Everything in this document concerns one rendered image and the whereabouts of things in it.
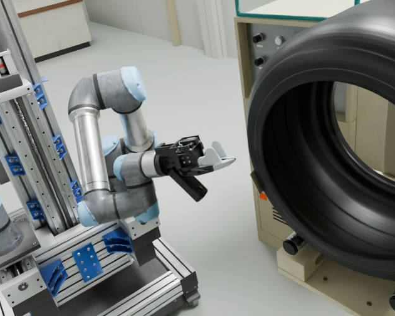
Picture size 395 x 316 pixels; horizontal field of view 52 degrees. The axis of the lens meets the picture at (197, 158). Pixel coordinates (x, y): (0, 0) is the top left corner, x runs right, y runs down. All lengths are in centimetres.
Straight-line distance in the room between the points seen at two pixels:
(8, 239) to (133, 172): 71
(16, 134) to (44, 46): 582
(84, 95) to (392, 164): 92
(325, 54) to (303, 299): 156
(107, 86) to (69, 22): 619
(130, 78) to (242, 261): 136
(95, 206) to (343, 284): 68
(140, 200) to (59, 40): 643
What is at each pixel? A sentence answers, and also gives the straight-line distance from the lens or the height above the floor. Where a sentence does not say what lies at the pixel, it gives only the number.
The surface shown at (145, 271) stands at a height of 21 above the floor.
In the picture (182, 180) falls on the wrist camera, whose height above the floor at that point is 109.
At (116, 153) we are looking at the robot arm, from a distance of 166.
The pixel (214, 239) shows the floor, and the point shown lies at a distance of 249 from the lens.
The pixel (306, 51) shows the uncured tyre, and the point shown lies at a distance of 80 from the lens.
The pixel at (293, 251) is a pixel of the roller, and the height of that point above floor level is 90.
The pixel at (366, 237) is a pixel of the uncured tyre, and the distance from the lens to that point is 112.
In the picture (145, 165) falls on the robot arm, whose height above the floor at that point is 113.
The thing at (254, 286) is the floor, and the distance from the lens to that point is 221.
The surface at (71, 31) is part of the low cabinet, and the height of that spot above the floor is 34.
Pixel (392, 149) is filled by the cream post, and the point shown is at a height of 103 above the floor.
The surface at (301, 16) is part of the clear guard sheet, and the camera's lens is 165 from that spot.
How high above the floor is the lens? 167
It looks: 31 degrees down
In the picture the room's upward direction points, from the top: 11 degrees counter-clockwise
